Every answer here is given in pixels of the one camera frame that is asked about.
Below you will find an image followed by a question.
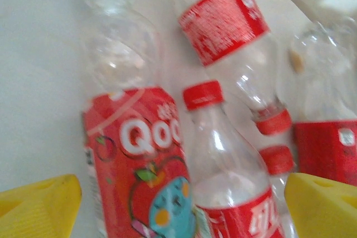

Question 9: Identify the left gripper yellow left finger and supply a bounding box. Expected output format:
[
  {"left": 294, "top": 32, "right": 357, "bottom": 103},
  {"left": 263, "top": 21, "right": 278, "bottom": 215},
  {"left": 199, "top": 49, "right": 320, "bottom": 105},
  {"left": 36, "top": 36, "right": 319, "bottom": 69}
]
[{"left": 0, "top": 173, "right": 83, "bottom": 238}]

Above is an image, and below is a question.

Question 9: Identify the Qoo apple juice plastic bottle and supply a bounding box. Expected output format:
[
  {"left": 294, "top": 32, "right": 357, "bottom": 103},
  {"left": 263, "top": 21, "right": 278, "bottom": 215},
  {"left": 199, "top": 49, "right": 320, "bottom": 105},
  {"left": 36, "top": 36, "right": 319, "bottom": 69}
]
[{"left": 80, "top": 0, "right": 196, "bottom": 238}]

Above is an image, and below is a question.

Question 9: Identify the red-label Coca-Cola plastic bottle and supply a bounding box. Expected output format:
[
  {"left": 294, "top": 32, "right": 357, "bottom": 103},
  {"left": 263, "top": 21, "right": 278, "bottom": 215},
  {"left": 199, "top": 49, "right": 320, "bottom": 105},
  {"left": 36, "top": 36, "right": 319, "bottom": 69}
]
[
  {"left": 288, "top": 17, "right": 357, "bottom": 187},
  {"left": 160, "top": 0, "right": 293, "bottom": 136},
  {"left": 181, "top": 80, "right": 288, "bottom": 238},
  {"left": 258, "top": 145, "right": 301, "bottom": 238}
]

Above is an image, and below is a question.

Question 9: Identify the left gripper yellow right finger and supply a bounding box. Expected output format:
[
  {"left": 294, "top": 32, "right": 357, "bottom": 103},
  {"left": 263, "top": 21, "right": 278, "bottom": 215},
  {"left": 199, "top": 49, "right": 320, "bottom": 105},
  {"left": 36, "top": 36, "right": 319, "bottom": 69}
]
[{"left": 284, "top": 172, "right": 357, "bottom": 238}]

